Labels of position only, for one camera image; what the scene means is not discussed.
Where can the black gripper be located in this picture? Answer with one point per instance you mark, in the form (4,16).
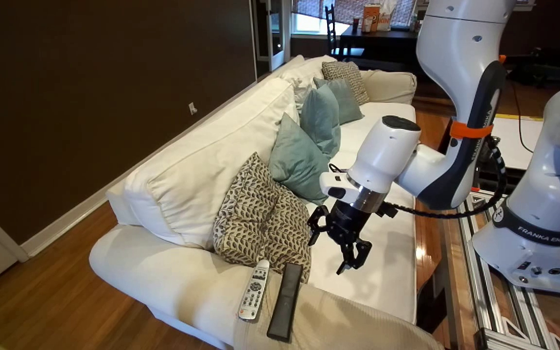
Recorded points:
(348,224)

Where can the black remote control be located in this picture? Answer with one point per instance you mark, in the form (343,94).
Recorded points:
(284,302)

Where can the silver Pioneer remote control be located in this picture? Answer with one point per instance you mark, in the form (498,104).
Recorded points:
(253,292)

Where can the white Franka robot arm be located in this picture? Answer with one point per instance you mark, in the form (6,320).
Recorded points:
(461,65)

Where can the white sofa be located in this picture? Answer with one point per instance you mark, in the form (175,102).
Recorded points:
(183,176)

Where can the white floor mat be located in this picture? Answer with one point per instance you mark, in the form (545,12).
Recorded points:
(519,139)

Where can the black dining chair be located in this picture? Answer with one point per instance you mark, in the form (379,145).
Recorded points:
(329,30)

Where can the orange box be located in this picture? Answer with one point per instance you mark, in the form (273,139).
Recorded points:
(387,18)

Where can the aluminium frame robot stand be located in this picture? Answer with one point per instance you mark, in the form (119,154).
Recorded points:
(486,304)

